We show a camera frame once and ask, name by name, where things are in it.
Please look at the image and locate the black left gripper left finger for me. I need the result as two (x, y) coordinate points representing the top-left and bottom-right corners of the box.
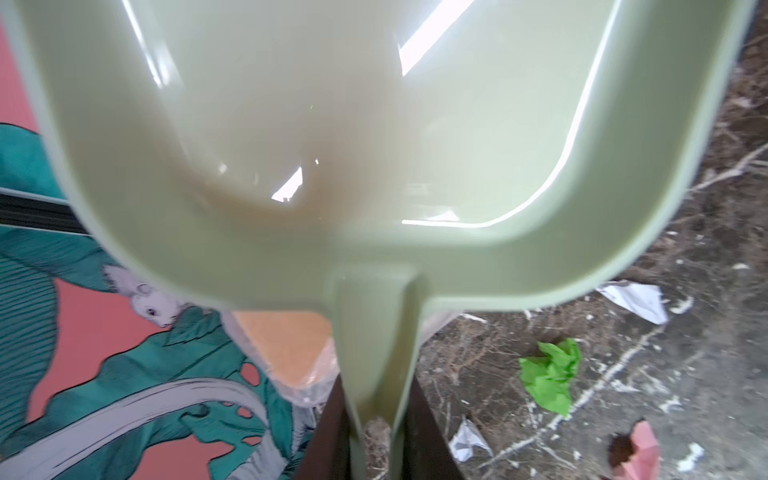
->
(293, 376), (351, 480)

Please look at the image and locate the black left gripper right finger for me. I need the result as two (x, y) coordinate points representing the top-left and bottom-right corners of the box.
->
(402, 378), (465, 480)

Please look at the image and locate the beige bin with plastic liner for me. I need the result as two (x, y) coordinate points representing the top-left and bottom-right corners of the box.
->
(221, 303), (460, 419)

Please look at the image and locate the green plastic dustpan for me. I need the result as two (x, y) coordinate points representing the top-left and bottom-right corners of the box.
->
(1, 1), (756, 479)

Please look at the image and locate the white paper scrap left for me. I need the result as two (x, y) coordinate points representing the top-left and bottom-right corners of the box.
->
(448, 417), (493, 463)

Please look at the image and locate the white paper scrap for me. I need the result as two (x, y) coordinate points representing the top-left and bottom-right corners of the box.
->
(448, 417), (493, 463)
(596, 280), (669, 325)

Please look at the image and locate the green crumpled paper left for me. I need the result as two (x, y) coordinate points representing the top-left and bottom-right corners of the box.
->
(519, 338), (582, 418)

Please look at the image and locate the pink paper scrap front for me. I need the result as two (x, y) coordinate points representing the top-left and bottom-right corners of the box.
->
(608, 420), (661, 480)

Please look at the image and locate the white paper scrap centre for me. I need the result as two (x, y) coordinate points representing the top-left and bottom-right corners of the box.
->
(596, 280), (669, 325)

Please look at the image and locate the black left corner frame post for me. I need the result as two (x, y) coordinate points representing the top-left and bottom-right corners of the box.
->
(1, 193), (89, 236)

